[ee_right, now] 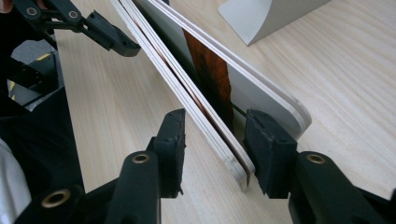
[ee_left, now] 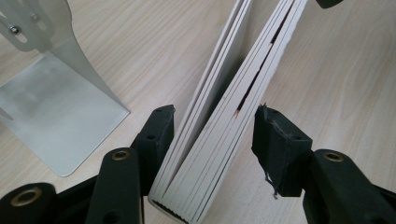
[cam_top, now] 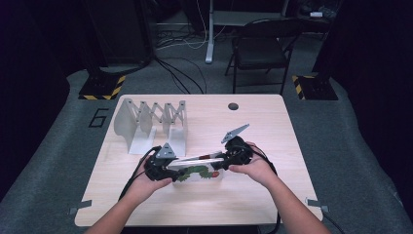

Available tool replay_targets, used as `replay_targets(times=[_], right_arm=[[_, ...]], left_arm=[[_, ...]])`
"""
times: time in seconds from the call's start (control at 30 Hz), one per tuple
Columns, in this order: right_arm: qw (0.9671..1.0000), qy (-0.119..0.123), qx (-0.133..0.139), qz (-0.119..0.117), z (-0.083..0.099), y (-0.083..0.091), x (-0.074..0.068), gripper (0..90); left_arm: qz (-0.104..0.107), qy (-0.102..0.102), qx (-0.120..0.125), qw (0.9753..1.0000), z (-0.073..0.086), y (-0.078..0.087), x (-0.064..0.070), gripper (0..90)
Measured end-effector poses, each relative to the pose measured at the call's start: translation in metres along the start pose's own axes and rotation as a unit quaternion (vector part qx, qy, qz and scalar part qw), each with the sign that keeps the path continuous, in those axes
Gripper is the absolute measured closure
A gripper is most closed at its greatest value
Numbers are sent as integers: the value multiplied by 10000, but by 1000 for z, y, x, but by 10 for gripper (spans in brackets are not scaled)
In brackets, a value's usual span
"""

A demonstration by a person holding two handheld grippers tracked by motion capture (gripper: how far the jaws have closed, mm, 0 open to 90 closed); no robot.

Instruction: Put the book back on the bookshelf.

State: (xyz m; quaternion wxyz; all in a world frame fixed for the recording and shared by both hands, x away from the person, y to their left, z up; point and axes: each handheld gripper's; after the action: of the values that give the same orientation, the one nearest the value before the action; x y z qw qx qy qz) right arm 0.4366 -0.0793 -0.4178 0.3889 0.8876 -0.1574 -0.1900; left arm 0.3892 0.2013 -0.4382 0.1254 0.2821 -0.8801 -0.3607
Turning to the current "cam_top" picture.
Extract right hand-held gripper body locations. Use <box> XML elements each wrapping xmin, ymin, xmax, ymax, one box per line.
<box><xmin>220</xmin><ymin>123</ymin><xmax>255</xmax><ymax>171</ymax></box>

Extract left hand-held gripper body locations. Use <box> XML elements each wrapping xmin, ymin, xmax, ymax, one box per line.
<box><xmin>143</xmin><ymin>142</ymin><xmax>179</xmax><ymax>182</ymax></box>

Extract white caterpillar picture book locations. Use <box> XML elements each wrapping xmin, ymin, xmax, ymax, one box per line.
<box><xmin>167</xmin><ymin>150</ymin><xmax>226</xmax><ymax>187</ymax></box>

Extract person's right hand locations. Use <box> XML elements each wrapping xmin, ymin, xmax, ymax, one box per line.
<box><xmin>228</xmin><ymin>140</ymin><xmax>278</xmax><ymax>189</ymax></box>

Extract person's left hand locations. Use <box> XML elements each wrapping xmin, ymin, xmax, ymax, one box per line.
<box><xmin>124</xmin><ymin>155</ymin><xmax>173</xmax><ymax>205</ymax></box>

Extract grey expandable metal book rack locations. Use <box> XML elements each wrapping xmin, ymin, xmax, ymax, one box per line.
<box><xmin>113</xmin><ymin>97</ymin><xmax>190</xmax><ymax>158</ymax></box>

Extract black stand base yellow stripes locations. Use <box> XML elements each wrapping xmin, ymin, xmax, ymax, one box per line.
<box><xmin>290</xmin><ymin>74</ymin><xmax>339</xmax><ymax>101</ymax></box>
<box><xmin>78</xmin><ymin>71</ymin><xmax>128</xmax><ymax>101</ymax></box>

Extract black folding chair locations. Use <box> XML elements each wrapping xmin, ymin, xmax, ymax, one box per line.
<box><xmin>224</xmin><ymin>17</ymin><xmax>305</xmax><ymax>97</ymax></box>

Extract white desk leg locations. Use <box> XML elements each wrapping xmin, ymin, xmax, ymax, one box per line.
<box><xmin>205</xmin><ymin>0</ymin><xmax>216</xmax><ymax>64</ymax></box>

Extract grey desk shelf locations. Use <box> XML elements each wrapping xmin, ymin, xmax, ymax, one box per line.
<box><xmin>212</xmin><ymin>11</ymin><xmax>290</xmax><ymax>27</ymax></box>

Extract dark cabinet panel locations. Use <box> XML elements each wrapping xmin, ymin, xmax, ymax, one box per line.
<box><xmin>81</xmin><ymin>0</ymin><xmax>155</xmax><ymax>67</ymax></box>

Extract left hand-held gripper black cable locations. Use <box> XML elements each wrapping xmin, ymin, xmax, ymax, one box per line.
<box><xmin>118</xmin><ymin>145</ymin><xmax>163</xmax><ymax>201</ymax></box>

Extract hand-held gripper black cable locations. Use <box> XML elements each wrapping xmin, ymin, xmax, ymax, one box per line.
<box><xmin>250</xmin><ymin>145</ymin><xmax>282</xmax><ymax>234</ymax></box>
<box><xmin>118</xmin><ymin>145</ymin><xmax>163</xmax><ymax>201</ymax></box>

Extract right hand-held gripper black cable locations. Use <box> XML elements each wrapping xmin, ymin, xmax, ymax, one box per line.
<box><xmin>250</xmin><ymin>145</ymin><xmax>282</xmax><ymax>234</ymax></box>

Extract grey table edge bracket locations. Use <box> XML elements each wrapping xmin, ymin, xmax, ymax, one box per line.
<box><xmin>67</xmin><ymin>199</ymin><xmax>94</xmax><ymax>215</ymax></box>
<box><xmin>304</xmin><ymin>197</ymin><xmax>330</xmax><ymax>215</ymax></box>

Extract black floor cables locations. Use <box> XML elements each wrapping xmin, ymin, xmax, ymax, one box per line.
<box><xmin>152</xmin><ymin>56</ymin><xmax>208</xmax><ymax>96</ymax></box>

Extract white floor cables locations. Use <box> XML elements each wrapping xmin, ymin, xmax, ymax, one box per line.
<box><xmin>155</xmin><ymin>0</ymin><xmax>228</xmax><ymax>52</ymax></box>

